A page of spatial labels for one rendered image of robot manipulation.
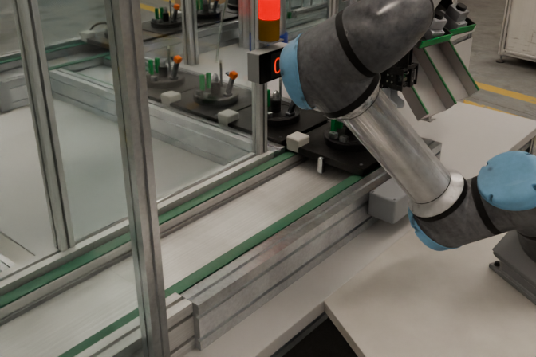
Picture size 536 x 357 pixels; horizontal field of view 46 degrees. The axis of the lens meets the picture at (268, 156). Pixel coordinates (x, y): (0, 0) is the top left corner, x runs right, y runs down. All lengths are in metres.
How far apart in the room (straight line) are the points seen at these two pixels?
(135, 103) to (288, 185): 0.80
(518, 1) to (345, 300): 4.80
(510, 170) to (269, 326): 0.52
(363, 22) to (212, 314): 0.56
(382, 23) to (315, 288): 0.58
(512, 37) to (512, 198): 4.81
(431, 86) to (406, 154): 0.79
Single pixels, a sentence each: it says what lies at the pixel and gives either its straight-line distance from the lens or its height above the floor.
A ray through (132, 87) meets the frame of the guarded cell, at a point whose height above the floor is 1.39.
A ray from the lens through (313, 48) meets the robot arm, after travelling 1.00.
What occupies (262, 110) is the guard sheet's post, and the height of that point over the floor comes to 1.08.
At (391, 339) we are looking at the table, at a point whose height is 0.86.
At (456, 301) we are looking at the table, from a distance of 1.32.
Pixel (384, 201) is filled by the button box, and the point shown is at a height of 0.95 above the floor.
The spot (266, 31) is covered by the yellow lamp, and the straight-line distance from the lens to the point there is 1.47.
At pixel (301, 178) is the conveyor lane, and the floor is 0.92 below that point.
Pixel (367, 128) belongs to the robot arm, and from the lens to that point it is 1.07.
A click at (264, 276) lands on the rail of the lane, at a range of 1.22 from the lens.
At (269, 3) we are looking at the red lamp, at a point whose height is 1.35.
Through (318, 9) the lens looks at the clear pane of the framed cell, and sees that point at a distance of 2.74.
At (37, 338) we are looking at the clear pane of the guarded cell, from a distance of 0.88.
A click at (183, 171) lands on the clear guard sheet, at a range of 1.44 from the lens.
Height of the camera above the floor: 1.65
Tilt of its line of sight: 25 degrees down
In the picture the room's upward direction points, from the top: straight up
